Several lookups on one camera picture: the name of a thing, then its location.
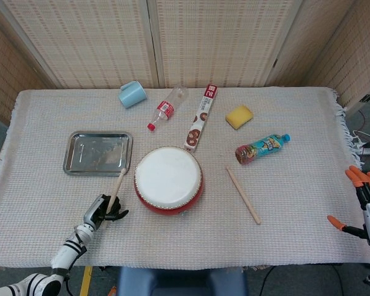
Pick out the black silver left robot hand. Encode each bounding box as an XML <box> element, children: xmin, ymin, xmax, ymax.
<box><xmin>83</xmin><ymin>193</ymin><xmax>130</xmax><ymax>232</ymax></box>

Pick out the wooden drumstick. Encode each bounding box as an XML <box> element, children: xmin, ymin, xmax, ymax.
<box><xmin>225</xmin><ymin>166</ymin><xmax>262</xmax><ymax>226</ymax></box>
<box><xmin>106</xmin><ymin>168</ymin><xmax>126</xmax><ymax>214</ymax></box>

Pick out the blue robot base cover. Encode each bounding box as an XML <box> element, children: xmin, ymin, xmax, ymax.
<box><xmin>117</xmin><ymin>265</ymin><xmax>248</xmax><ymax>296</ymax></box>

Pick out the rectangular metal tray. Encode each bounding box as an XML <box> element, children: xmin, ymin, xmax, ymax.
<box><xmin>62</xmin><ymin>131</ymin><xmax>134</xmax><ymax>177</ymax></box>

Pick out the red and white drum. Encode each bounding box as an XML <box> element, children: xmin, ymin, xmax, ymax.
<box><xmin>133</xmin><ymin>146</ymin><xmax>205</xmax><ymax>217</ymax></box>

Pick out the white woven table cloth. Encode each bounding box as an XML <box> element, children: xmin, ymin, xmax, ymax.
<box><xmin>0</xmin><ymin>86</ymin><xmax>370</xmax><ymax>268</ymax></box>

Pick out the light blue plastic cup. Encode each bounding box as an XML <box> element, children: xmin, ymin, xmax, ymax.
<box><xmin>117</xmin><ymin>80</ymin><xmax>148</xmax><ymax>109</ymax></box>

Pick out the clear bottle red label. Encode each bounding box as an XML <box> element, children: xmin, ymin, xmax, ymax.
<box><xmin>146</xmin><ymin>87</ymin><xmax>189</xmax><ymax>132</ymax></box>

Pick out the juice bottle blue label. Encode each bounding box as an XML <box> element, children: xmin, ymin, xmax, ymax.
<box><xmin>235</xmin><ymin>133</ymin><xmax>292</xmax><ymax>166</ymax></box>

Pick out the long white wrap box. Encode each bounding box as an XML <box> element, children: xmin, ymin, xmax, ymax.
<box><xmin>184</xmin><ymin>84</ymin><xmax>219</xmax><ymax>154</ymax></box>

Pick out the woven bamboo screen panel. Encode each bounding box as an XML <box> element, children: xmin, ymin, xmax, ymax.
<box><xmin>298</xmin><ymin>0</ymin><xmax>370</xmax><ymax>117</ymax></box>
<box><xmin>146</xmin><ymin>0</ymin><xmax>305</xmax><ymax>89</ymax></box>
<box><xmin>263</xmin><ymin>0</ymin><xmax>357</xmax><ymax>89</ymax></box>
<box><xmin>0</xmin><ymin>12</ymin><xmax>55</xmax><ymax>126</ymax></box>
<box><xmin>0</xmin><ymin>0</ymin><xmax>160</xmax><ymax>90</ymax></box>

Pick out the yellow sponge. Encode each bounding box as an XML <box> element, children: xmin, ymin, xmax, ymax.
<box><xmin>224</xmin><ymin>104</ymin><xmax>255</xmax><ymax>131</ymax></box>

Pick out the white floor cable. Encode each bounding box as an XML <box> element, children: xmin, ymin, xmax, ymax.
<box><xmin>353</xmin><ymin>112</ymin><xmax>370</xmax><ymax>141</ymax></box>

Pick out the red floor cable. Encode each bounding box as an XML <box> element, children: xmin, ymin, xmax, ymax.
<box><xmin>356</xmin><ymin>109</ymin><xmax>368</xmax><ymax>132</ymax></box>

